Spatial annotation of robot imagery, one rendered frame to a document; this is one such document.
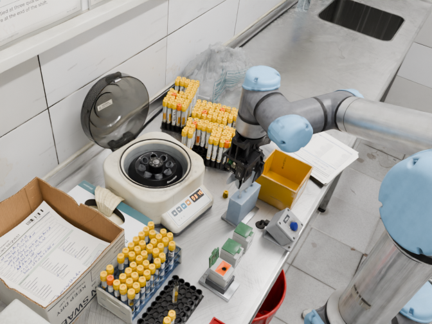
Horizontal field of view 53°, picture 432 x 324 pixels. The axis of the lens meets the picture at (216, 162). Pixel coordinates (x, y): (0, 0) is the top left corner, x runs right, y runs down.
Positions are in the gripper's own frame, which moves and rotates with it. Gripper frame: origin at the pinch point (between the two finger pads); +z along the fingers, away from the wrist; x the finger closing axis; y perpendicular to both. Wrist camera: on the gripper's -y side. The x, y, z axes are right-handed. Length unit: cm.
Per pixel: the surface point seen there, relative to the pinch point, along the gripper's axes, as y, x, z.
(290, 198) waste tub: -12.4, 10.3, 8.5
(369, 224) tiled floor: -115, 31, 102
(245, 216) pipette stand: -2.4, 2.1, 14.1
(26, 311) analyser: 60, -4, -15
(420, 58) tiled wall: -222, 5, 50
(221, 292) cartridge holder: 22.0, 10.9, 13.4
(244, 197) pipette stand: -0.9, 1.1, 5.1
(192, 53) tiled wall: -48, -54, 3
